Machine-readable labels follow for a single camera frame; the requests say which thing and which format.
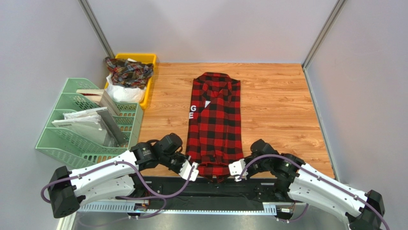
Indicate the brown book in rack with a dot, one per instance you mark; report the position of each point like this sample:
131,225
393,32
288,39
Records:
98,96

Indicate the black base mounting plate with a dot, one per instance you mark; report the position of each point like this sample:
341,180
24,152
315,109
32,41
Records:
202,195

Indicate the papers in file rack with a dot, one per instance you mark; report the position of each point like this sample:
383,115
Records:
97,125

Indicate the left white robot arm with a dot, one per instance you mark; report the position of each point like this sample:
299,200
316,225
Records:
68,190

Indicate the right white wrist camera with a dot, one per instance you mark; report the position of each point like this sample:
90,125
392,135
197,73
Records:
237,170

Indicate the aluminium rail frame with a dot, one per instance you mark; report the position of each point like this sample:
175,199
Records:
129,215

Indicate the yellow plastic bin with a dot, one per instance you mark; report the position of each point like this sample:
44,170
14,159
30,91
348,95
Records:
144,58

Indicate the multicolour plaid shirt in bin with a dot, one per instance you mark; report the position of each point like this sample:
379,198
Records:
129,74

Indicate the red black plaid shirt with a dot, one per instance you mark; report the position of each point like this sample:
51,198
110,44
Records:
214,128

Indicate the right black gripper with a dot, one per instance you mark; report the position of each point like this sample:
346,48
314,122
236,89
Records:
250,163

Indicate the green plastic file rack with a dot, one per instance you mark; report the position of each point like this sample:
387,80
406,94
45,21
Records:
74,150

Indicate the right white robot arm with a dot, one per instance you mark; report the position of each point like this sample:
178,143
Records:
299,181

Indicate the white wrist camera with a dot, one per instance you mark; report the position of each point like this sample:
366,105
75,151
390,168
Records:
237,170
189,171

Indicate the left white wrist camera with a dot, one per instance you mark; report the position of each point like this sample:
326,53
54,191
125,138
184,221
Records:
189,171

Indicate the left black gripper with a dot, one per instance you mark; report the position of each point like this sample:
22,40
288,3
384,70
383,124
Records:
177,170

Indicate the white cloth in bin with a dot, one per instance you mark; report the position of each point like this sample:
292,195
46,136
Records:
122,94

